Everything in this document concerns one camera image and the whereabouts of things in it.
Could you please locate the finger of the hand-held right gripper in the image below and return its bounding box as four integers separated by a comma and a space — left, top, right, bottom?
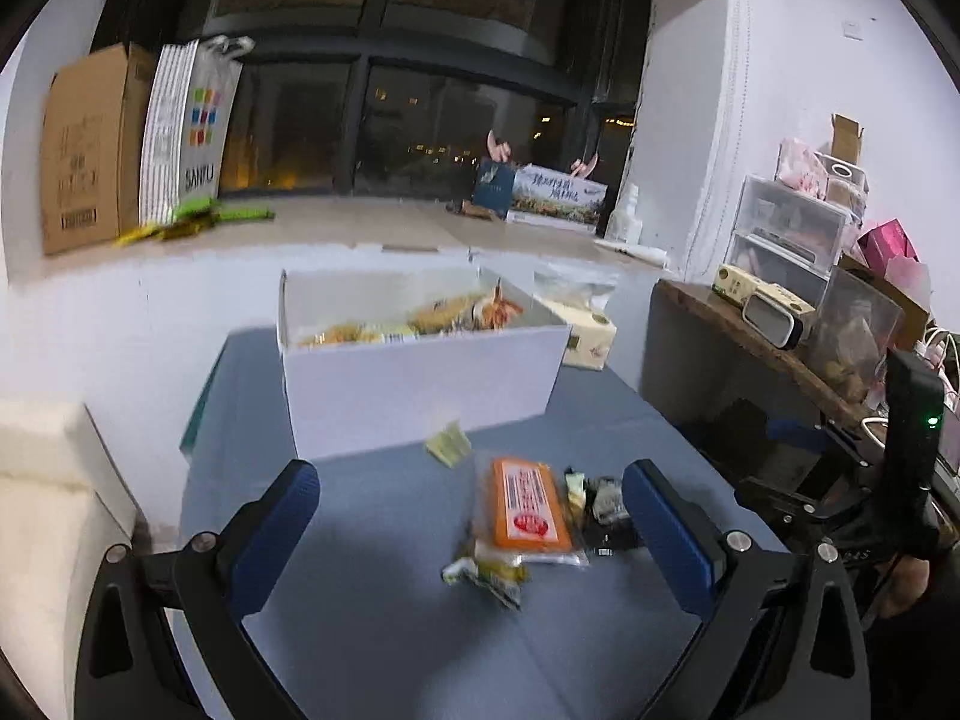
739, 477, 872, 539
769, 421, 887, 467

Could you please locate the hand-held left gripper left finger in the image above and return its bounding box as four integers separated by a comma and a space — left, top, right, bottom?
75, 459, 322, 720

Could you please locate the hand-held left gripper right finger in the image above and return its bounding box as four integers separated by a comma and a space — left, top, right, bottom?
621, 459, 875, 720

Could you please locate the black snack packet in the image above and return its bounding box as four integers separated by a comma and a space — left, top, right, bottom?
581, 476, 638, 560

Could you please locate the small cream snack packet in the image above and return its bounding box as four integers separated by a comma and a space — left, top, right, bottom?
562, 467, 590, 518

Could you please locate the small green white packet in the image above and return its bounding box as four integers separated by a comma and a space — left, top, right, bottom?
441, 556, 530, 608

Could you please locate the small pale yellow packet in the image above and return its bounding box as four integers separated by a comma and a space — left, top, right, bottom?
426, 424, 472, 470

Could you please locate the white cardboard box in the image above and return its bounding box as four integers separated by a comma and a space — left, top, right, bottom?
277, 265, 571, 460

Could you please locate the beige biscuit packet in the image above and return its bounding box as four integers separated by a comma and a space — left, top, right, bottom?
409, 292, 488, 335

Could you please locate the red orange snack packet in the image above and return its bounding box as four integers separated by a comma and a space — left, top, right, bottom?
469, 285, 526, 331

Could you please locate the person's right hand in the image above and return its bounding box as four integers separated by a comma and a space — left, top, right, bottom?
879, 557, 932, 617

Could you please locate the clear plastic container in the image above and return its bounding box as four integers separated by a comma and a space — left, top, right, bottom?
810, 266, 905, 402

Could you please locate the white black case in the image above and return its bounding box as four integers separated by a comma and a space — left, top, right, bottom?
742, 292, 805, 350

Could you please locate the wooden side table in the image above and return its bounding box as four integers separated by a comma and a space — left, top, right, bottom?
646, 279, 886, 466

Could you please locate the yellow spotted box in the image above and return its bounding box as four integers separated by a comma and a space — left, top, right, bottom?
712, 264, 817, 316

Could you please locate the clear plastic drawer unit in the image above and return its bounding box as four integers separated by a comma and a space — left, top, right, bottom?
726, 175, 860, 282

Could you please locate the cream tissue pack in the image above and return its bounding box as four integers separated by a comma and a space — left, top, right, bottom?
544, 298, 617, 371

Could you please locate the pink gift box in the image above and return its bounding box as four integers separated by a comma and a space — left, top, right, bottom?
857, 220, 931, 278

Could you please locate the white sofa cushion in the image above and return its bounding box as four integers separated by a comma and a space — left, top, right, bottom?
0, 399, 140, 691

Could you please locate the white tube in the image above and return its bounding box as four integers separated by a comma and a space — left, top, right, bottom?
596, 238, 668, 267

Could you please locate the clear white storage box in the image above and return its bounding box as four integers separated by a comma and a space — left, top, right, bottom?
814, 152, 871, 211

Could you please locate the clear zip bag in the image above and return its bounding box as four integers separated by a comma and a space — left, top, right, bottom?
534, 268, 620, 308

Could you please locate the pink floral pouch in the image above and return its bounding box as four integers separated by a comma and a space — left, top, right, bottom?
776, 137, 826, 196

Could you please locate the white plastic bottle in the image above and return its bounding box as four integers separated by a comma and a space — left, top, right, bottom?
606, 186, 644, 242

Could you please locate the small open cardboard box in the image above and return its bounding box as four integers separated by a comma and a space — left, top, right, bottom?
831, 114, 865, 164

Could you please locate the pile of green yellow packets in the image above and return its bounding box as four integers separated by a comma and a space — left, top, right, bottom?
112, 197, 275, 245

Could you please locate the long landscape print box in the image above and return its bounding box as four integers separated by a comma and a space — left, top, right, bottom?
506, 163, 608, 230

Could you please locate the dark blue box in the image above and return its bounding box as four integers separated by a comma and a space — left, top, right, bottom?
471, 160, 518, 215

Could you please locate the polka dot paper bag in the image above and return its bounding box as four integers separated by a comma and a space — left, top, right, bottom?
139, 43, 200, 230

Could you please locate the white shopping bag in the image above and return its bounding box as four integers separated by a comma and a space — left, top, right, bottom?
176, 34, 248, 203

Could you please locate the large brown cardboard box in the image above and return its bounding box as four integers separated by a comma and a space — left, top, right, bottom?
41, 43, 158, 256

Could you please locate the black window frame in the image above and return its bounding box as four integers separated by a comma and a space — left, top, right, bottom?
97, 0, 653, 200

